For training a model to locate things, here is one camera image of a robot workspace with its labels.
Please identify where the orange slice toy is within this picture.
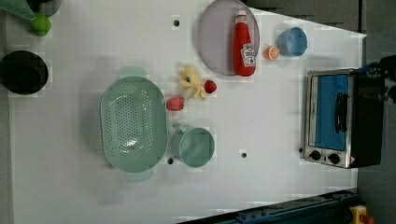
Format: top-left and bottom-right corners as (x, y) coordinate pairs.
(264, 46), (279, 61)

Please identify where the green mug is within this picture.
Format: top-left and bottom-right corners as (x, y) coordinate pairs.
(170, 123), (216, 168)

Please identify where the blue bowl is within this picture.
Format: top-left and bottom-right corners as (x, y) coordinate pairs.
(276, 27), (308, 57)

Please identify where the grey round plate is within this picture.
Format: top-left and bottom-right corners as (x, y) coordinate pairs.
(197, 0), (260, 76)

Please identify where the blue metal frame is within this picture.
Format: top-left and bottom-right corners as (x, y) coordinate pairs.
(177, 190), (361, 224)

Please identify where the red plush strawberry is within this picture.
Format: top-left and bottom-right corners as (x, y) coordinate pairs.
(204, 80), (217, 93)

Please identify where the red plush ketchup bottle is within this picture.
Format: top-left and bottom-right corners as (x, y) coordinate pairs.
(233, 10), (256, 77)

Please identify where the black round pot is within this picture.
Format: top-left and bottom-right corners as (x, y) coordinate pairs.
(0, 50), (49, 95)

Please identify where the yellow plush banana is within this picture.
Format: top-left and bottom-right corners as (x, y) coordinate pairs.
(179, 65), (206, 101)

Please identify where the green toy fruit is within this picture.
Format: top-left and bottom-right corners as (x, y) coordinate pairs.
(30, 13), (52, 36)

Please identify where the pink plush strawberry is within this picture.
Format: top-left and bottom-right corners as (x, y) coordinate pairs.
(166, 96), (184, 111)

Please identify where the black toaster oven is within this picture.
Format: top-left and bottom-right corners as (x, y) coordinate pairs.
(303, 69), (385, 169)

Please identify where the green colander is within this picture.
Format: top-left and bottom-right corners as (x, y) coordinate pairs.
(100, 66), (168, 183)

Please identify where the yellow red clamp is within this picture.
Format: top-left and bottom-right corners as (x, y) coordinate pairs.
(349, 205), (375, 224)

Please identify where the green cloth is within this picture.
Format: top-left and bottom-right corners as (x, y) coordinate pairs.
(0, 0), (35, 21)

